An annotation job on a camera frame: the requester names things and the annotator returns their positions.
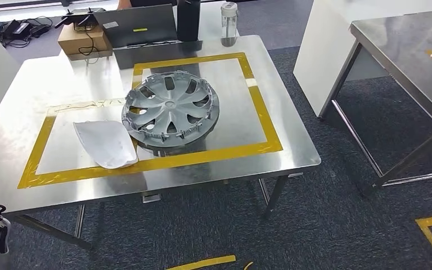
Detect white curved car part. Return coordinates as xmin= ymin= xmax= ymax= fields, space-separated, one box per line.
xmin=73 ymin=120 xmax=139 ymax=170

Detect steel workbench table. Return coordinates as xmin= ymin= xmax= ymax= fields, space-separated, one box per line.
xmin=0 ymin=34 xmax=322 ymax=251
xmin=318 ymin=9 xmax=432 ymax=198

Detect silver wheel hubcap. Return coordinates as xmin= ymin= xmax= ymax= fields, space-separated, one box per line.
xmin=121 ymin=70 xmax=221 ymax=146

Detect silver floor socket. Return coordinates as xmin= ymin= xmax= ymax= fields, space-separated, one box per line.
xmin=142 ymin=193 xmax=162 ymax=205

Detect clear plastic bottle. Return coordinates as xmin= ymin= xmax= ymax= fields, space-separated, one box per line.
xmin=220 ymin=2 xmax=239 ymax=48

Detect black upright device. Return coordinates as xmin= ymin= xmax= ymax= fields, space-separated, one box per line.
xmin=177 ymin=0 xmax=202 ymax=42

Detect black box case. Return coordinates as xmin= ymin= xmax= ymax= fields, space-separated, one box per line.
xmin=93 ymin=3 xmax=204 ymax=70

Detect brown cardboard box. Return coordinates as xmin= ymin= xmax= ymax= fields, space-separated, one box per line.
xmin=57 ymin=22 xmax=114 ymax=61

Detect black power adapters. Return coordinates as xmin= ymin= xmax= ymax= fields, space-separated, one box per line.
xmin=0 ymin=15 xmax=55 ymax=49

